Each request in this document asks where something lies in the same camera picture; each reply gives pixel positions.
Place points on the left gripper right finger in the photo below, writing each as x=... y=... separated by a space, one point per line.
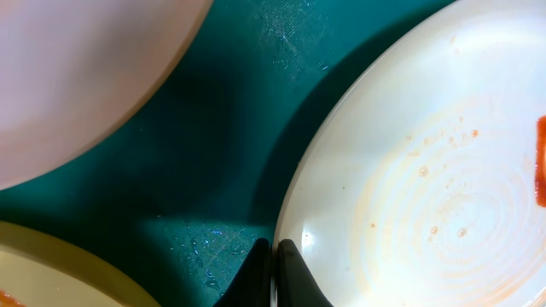
x=295 y=285

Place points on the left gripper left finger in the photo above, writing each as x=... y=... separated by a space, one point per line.
x=251 y=286

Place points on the white plate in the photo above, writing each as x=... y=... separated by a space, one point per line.
x=73 y=71
x=419 y=187

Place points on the teal plastic tray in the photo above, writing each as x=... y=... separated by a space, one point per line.
x=176 y=197

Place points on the yellow-green plate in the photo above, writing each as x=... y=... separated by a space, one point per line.
x=41 y=270

